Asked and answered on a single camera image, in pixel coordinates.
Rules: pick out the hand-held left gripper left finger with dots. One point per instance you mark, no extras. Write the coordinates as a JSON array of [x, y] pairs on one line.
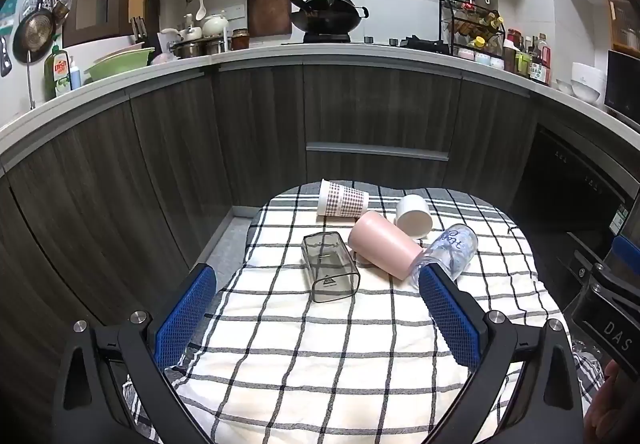
[[184, 316]]

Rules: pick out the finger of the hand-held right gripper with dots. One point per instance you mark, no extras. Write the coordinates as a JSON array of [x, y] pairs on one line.
[[627, 251]]

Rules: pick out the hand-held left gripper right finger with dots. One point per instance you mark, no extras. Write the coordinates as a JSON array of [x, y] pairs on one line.
[[450, 319]]

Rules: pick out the clear blue printed cup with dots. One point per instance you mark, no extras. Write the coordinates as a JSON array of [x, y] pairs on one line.
[[451, 246]]

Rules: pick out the pink cup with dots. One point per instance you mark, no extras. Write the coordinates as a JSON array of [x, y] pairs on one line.
[[381, 242]]

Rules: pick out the white cup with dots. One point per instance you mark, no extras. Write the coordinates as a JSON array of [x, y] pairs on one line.
[[415, 220]]

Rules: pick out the grey transparent square cup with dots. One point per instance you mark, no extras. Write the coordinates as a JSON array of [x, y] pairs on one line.
[[331, 276]]

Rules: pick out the brown checked paper cup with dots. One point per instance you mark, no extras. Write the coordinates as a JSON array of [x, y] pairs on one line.
[[345, 201]]

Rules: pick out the person's right hand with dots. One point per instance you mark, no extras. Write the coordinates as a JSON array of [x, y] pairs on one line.
[[612, 404]]

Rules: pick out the black built-in dishwasher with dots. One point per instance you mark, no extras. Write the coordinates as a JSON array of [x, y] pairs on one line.
[[560, 184]]

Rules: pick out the black white checked cloth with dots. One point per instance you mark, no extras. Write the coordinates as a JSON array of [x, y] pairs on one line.
[[300, 354]]

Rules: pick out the black microwave oven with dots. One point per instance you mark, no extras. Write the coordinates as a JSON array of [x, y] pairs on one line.
[[622, 84]]

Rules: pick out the stack of white bowls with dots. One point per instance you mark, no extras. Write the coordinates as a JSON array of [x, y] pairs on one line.
[[587, 82]]

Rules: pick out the small white bowl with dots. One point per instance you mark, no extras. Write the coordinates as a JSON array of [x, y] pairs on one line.
[[563, 86]]

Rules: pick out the row of sauce bottles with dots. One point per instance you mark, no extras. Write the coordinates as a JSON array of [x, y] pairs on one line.
[[527, 59]]

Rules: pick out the dark wood base cabinets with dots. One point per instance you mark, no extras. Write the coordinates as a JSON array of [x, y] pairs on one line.
[[375, 109]]

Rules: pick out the row of small pastel jars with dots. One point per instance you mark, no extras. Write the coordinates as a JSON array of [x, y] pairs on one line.
[[480, 58]]

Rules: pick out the green plastic basin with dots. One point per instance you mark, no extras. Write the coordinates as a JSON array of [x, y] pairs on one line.
[[120, 67]]

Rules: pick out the blue white bottle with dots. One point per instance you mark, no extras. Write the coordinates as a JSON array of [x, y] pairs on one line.
[[75, 77]]

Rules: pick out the steel pots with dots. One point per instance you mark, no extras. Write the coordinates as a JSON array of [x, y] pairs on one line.
[[197, 48]]

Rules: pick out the black spice rack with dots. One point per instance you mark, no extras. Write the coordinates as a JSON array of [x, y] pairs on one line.
[[472, 24]]

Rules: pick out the green dish soap bottle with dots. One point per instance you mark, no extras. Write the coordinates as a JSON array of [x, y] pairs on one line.
[[58, 72]]

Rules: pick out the black gas hob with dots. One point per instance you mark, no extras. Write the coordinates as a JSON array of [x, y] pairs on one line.
[[425, 45]]

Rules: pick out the brown jar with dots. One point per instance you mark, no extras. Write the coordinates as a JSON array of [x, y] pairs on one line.
[[240, 40]]

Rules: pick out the knife block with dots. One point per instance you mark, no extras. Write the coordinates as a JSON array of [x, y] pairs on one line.
[[139, 32]]

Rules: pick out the white teapot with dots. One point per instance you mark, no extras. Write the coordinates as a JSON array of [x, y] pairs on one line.
[[215, 25]]

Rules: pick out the white ladle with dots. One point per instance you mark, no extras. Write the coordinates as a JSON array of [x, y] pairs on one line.
[[200, 12]]

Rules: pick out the hanging frying pan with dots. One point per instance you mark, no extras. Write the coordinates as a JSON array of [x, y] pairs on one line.
[[33, 35]]

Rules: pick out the brown cutting board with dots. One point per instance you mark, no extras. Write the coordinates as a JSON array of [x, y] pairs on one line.
[[269, 7]]

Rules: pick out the black wok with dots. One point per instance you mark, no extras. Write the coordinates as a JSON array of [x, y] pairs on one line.
[[331, 17]]

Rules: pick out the wooden wall shelf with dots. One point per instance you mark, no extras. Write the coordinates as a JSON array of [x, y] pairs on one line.
[[625, 19]]

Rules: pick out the white wall socket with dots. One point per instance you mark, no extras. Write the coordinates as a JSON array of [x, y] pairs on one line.
[[237, 13]]

